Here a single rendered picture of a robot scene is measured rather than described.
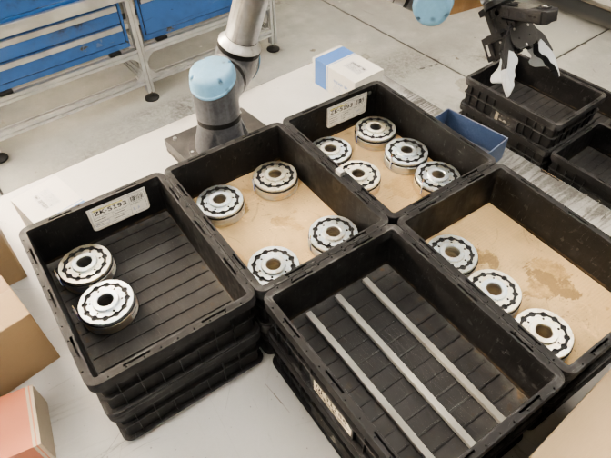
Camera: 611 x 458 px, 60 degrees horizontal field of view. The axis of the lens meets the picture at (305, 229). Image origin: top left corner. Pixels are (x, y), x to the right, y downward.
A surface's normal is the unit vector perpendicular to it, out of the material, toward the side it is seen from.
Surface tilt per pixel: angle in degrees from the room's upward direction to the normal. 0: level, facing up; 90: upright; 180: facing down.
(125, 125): 0
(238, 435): 0
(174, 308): 0
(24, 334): 90
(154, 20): 90
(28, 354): 90
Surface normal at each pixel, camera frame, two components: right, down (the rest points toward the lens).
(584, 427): -0.01, -0.68
